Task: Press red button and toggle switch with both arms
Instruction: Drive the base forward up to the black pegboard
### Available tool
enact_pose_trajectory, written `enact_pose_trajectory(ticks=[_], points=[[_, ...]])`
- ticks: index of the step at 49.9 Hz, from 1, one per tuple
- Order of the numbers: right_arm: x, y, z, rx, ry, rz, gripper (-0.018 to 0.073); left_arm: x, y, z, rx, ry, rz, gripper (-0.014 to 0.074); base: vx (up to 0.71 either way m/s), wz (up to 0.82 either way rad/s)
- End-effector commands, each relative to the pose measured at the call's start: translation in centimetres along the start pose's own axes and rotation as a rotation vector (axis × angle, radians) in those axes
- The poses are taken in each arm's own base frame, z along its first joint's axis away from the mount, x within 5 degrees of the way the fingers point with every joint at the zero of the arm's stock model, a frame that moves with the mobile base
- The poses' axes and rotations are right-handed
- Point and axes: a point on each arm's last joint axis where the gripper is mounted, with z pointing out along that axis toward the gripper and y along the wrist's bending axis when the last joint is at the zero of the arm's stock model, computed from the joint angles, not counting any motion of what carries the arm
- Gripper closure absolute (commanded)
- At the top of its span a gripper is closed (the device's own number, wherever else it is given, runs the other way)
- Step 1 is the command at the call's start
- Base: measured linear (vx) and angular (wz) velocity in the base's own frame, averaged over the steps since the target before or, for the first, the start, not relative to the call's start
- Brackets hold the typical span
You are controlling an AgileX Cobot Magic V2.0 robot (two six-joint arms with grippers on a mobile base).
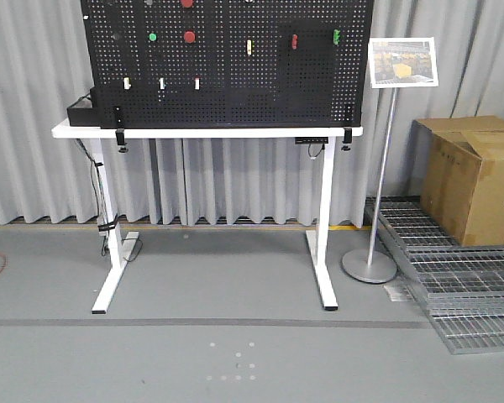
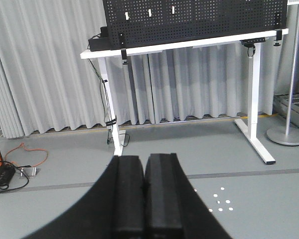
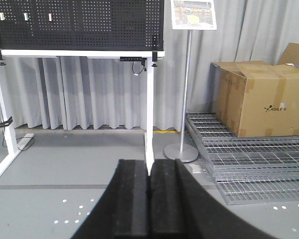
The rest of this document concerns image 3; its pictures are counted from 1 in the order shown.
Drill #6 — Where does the grey pleated curtain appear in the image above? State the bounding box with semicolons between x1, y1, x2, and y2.
3;0;299;130

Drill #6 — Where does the black desk cable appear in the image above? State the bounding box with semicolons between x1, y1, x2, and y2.
132;59;147;76

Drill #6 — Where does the grey poster sign stand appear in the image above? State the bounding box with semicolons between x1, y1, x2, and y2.
163;0;217;163

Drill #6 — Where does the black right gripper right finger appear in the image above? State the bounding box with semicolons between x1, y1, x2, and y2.
149;159;272;239

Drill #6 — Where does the black perforated pegboard panel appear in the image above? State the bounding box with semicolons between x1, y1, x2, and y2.
0;0;164;51

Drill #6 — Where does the large brown cardboard box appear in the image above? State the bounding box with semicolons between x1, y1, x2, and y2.
212;61;299;137

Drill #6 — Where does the white standing desk frame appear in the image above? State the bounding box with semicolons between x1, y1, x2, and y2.
0;49;165;177

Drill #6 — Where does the cream white pegboard switch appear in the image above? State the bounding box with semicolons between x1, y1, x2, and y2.
0;12;5;20

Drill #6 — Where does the green white pegboard switch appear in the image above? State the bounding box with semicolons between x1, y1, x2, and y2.
23;12;30;21

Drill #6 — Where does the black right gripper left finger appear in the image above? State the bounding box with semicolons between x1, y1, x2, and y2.
72;159;149;239

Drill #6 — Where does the flat cardboard sheet behind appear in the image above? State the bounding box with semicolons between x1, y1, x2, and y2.
278;43;299;65

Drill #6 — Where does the black right pegboard clamp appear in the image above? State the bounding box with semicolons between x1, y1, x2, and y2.
151;34;158;68

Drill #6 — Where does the metal grating platform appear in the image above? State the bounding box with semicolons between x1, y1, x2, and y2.
185;113;299;205

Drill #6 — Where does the black desk control box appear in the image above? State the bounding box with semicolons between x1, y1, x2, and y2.
120;57;147;62

